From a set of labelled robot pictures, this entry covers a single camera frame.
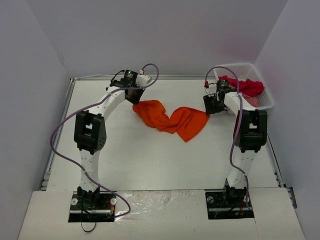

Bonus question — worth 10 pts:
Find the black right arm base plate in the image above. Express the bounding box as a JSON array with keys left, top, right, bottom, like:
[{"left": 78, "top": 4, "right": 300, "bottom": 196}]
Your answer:
[{"left": 205, "top": 189, "right": 255, "bottom": 220}]

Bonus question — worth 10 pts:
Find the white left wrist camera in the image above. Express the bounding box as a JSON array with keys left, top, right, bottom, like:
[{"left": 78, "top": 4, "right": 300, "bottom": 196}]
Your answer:
[{"left": 136, "top": 69, "right": 152, "bottom": 87}]

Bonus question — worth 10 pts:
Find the aluminium table edge rail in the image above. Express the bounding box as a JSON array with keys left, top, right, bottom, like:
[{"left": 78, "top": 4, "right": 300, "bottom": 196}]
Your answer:
[{"left": 39, "top": 78, "right": 76, "bottom": 191}]

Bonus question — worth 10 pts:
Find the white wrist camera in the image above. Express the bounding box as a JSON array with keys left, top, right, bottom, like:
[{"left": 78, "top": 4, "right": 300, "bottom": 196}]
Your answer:
[
  {"left": 136, "top": 69, "right": 152, "bottom": 87},
  {"left": 204, "top": 80, "right": 217, "bottom": 96}
]

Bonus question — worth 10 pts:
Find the orange t shirt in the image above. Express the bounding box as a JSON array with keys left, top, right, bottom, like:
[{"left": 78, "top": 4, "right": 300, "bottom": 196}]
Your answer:
[{"left": 132, "top": 100, "right": 209, "bottom": 143}]

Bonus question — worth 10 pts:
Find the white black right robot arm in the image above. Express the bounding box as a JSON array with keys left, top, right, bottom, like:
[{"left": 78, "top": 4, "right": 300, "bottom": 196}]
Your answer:
[{"left": 203, "top": 92, "right": 268, "bottom": 207}]

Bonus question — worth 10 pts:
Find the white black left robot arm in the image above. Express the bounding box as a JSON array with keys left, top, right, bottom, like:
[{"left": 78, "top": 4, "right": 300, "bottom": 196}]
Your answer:
[{"left": 74, "top": 70, "right": 152, "bottom": 209}]

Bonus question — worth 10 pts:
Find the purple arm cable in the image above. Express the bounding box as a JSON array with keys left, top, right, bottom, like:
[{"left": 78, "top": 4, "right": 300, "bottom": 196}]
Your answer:
[
  {"left": 50, "top": 63, "right": 160, "bottom": 218},
  {"left": 204, "top": 65, "right": 253, "bottom": 211}
]

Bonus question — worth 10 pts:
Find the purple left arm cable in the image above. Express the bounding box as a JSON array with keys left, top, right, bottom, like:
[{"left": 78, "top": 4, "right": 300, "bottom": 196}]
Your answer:
[{"left": 50, "top": 63, "right": 160, "bottom": 218}]

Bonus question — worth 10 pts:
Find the white plastic laundry basket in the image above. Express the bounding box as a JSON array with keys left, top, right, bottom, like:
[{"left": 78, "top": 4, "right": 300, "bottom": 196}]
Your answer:
[{"left": 213, "top": 63, "right": 274, "bottom": 109}]

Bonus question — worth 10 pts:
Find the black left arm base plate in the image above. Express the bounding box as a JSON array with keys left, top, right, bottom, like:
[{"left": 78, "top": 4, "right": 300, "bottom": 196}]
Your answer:
[{"left": 68, "top": 192, "right": 117, "bottom": 223}]

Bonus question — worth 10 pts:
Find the dusty pink t shirt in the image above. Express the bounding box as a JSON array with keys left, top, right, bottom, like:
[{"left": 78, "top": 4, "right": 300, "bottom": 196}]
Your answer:
[{"left": 242, "top": 93, "right": 259, "bottom": 108}]

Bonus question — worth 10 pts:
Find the thin black cable loop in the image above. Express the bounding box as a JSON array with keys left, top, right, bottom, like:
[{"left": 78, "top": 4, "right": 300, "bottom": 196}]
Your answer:
[{"left": 79, "top": 199, "right": 98, "bottom": 234}]

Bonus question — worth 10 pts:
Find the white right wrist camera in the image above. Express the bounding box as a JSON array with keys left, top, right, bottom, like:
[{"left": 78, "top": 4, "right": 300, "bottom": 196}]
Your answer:
[{"left": 204, "top": 80, "right": 217, "bottom": 96}]

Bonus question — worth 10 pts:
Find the magenta t shirt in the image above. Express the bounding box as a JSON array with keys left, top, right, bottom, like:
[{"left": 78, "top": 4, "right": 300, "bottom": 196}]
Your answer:
[{"left": 218, "top": 75, "right": 265, "bottom": 97}]

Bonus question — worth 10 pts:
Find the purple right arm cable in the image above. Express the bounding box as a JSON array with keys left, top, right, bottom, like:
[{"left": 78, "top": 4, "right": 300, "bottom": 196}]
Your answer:
[{"left": 204, "top": 65, "right": 253, "bottom": 211}]

